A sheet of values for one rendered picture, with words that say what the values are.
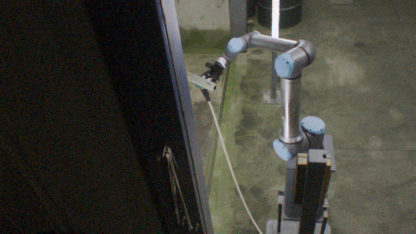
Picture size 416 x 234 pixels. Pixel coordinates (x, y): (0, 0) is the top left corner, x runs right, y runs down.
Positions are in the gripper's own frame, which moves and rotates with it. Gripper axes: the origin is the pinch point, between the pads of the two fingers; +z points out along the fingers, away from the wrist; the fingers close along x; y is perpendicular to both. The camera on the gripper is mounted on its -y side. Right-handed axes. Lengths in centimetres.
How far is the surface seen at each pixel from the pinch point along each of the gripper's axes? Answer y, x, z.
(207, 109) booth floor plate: 115, 67, -42
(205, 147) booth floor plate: 107, 35, -3
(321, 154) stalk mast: -61, -108, 40
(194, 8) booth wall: 76, 138, -128
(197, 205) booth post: -24, -62, 70
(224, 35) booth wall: 114, 113, -136
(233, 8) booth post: 84, 101, -150
